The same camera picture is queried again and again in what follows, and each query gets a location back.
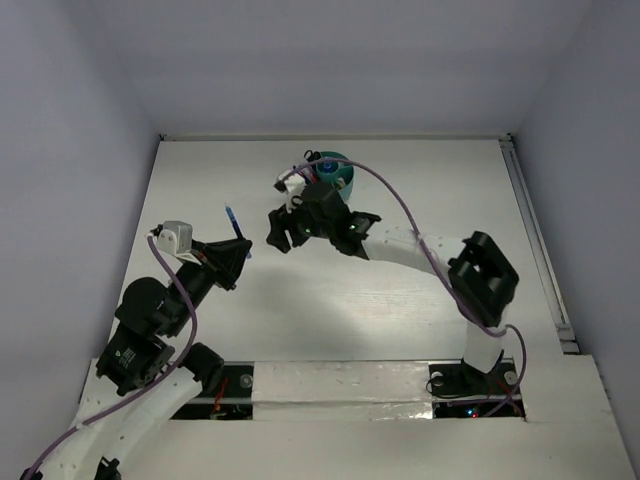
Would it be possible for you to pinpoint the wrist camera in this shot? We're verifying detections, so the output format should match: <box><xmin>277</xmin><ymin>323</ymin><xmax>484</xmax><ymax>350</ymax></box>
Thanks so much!
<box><xmin>274</xmin><ymin>170</ymin><xmax>307</xmax><ymax>210</ymax></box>
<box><xmin>149</xmin><ymin>220</ymin><xmax>195</xmax><ymax>261</ymax></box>

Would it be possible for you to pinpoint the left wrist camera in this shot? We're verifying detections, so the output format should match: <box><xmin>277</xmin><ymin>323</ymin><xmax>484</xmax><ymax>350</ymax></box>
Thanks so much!
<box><xmin>149</xmin><ymin>220</ymin><xmax>195</xmax><ymax>261</ymax></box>

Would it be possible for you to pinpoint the blue gel pen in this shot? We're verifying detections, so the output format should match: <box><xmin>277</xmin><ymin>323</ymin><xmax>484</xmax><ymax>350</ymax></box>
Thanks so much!
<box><xmin>224</xmin><ymin>204</ymin><xmax>252</xmax><ymax>260</ymax></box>

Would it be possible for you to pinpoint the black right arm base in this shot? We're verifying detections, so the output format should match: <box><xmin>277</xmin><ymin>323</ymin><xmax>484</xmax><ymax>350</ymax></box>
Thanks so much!
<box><xmin>425</xmin><ymin>357</ymin><xmax>526</xmax><ymax>419</ymax></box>

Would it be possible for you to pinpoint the teal round desk organizer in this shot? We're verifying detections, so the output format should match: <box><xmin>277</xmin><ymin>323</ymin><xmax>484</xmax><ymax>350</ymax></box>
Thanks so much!
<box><xmin>313</xmin><ymin>151</ymin><xmax>355</xmax><ymax>203</ymax></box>

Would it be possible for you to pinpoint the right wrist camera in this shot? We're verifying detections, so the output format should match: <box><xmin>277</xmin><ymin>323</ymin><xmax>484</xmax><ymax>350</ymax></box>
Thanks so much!
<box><xmin>274</xmin><ymin>170</ymin><xmax>307</xmax><ymax>210</ymax></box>

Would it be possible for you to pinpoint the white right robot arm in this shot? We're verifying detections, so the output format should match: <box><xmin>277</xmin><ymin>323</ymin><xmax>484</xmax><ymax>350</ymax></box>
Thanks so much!
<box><xmin>267</xmin><ymin>180</ymin><xmax>519</xmax><ymax>392</ymax></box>

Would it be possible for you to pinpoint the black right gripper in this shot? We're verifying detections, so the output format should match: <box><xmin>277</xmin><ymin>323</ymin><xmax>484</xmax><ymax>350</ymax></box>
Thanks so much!
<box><xmin>266</xmin><ymin>190</ymin><xmax>334</xmax><ymax>254</ymax></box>

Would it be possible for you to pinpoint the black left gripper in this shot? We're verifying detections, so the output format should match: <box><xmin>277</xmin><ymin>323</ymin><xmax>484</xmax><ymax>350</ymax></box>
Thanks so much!
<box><xmin>166</xmin><ymin>236</ymin><xmax>254</xmax><ymax>334</ymax></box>

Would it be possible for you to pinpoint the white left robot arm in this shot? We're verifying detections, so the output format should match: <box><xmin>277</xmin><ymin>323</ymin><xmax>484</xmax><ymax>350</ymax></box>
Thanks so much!
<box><xmin>21</xmin><ymin>231</ymin><xmax>252</xmax><ymax>479</ymax></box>

